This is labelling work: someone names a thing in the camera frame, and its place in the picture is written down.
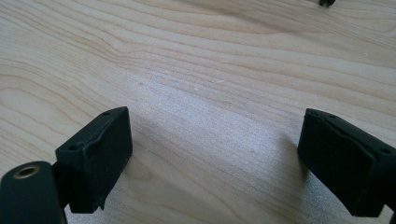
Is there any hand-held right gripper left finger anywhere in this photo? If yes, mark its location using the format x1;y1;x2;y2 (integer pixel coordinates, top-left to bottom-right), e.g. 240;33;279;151
54;105;134;215

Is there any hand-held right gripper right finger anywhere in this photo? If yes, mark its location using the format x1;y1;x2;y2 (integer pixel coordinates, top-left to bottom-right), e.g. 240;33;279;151
296;107;396;218

